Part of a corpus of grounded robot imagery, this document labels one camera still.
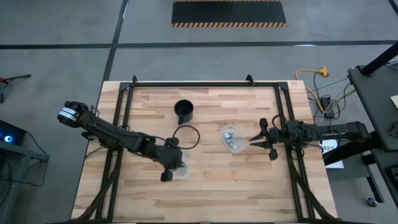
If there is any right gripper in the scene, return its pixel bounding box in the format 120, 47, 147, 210
249, 118, 287, 161

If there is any round clear plastic bowl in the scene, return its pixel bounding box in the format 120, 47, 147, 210
172, 151, 192, 181

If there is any rectangular clear plastic container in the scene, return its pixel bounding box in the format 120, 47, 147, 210
219, 124, 247, 155

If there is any black mug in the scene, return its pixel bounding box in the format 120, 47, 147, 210
174, 99, 195, 126

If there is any white paper sheet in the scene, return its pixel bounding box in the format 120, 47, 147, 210
318, 139, 345, 170

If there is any black power strip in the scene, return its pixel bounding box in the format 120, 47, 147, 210
320, 95, 333, 119

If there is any black desk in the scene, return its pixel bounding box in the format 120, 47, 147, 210
323, 63, 398, 209

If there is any black hazard-striped floor mat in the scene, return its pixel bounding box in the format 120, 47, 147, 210
171, 0, 288, 28

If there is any black pole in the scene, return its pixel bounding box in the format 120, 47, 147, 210
360, 42, 398, 77

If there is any black equipment cart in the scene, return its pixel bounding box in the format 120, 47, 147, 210
0, 142, 50, 224

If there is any blue-lit black computer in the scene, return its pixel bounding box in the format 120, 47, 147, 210
0, 119, 27, 146

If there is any black tripod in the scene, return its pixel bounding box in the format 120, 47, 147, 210
0, 73, 32, 104

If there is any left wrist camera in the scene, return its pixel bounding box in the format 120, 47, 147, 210
164, 136, 181, 149

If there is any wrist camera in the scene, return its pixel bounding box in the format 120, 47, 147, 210
164, 136, 181, 149
285, 120, 307, 135

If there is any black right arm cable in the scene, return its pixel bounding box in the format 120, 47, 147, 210
271, 114, 289, 129

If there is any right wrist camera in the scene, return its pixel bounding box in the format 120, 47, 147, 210
285, 120, 307, 135

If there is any black aluminium table frame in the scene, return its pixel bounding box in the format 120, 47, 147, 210
67, 74, 337, 224

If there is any yellow extension cord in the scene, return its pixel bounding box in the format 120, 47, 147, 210
295, 65, 330, 106

